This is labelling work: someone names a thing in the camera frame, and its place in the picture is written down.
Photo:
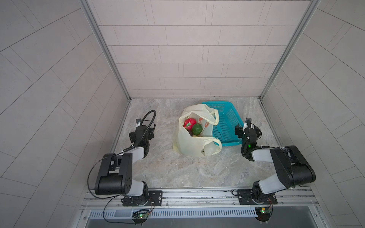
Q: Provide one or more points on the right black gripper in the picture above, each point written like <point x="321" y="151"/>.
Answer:
<point x="240" y="130"/>

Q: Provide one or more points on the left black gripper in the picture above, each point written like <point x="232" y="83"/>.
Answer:
<point x="131" y="136"/>

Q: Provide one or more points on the pale yellow plastic bag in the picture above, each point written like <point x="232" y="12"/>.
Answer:
<point x="202" y="145"/>

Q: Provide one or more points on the red dragon fruit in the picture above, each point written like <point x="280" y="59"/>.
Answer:
<point x="189" y="123"/>

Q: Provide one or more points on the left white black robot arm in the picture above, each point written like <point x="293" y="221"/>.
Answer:
<point x="115" y="176"/>

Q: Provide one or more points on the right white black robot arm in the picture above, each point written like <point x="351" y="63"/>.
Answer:
<point x="291" y="167"/>

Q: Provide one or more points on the teal plastic basket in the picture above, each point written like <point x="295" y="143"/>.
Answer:
<point x="229" y="119"/>

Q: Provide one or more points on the dark round fruit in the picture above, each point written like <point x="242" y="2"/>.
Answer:
<point x="190" y="132"/>

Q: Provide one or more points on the green round fruit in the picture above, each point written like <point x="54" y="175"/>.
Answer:
<point x="197" y="129"/>

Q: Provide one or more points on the right green circuit board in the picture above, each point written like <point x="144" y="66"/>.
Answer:
<point x="263" y="214"/>

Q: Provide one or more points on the green circuit board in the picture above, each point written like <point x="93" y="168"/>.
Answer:
<point x="141" y="216"/>
<point x="263" y="214"/>

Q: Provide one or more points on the left green circuit board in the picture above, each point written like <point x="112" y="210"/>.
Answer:
<point x="141" y="216"/>

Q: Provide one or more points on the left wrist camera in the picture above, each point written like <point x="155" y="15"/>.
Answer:
<point x="138" y="122"/>

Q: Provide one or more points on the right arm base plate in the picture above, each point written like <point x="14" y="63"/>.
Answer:
<point x="255" y="197"/>

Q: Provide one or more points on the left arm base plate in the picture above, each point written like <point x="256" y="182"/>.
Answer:
<point x="153" y="198"/>

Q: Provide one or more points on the aluminium mounting rail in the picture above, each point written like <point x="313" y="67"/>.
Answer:
<point x="227" y="197"/>

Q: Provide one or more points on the white vented cable duct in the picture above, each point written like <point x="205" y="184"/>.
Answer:
<point x="164" y="213"/>

